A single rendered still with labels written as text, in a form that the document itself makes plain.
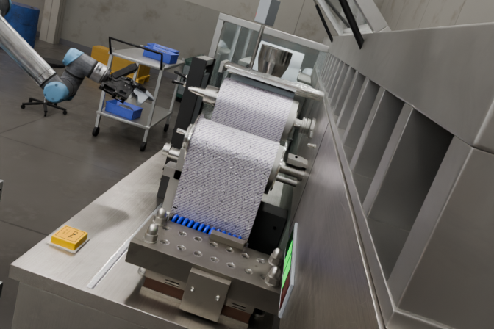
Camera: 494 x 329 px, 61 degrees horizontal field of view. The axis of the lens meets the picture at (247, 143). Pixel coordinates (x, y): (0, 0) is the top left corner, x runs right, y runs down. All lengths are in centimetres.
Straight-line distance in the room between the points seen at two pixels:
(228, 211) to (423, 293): 92
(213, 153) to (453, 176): 91
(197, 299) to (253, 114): 60
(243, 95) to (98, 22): 830
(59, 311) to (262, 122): 77
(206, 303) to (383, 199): 71
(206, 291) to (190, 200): 28
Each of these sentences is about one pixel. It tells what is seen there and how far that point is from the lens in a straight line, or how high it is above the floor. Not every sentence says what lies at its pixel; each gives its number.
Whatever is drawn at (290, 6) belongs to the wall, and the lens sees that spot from 880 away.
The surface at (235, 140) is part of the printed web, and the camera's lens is 115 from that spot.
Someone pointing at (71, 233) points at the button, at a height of 92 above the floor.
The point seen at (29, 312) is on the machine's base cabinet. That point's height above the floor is 78.
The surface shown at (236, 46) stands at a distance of 215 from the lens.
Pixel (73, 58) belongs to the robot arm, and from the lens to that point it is 173.
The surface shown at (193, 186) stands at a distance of 120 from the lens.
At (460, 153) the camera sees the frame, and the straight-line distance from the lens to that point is 30.
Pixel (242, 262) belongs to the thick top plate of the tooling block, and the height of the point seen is 103.
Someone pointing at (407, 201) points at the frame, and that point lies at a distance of 46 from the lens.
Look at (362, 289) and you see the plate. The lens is 38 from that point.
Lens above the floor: 161
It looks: 16 degrees down
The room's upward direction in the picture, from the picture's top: 17 degrees clockwise
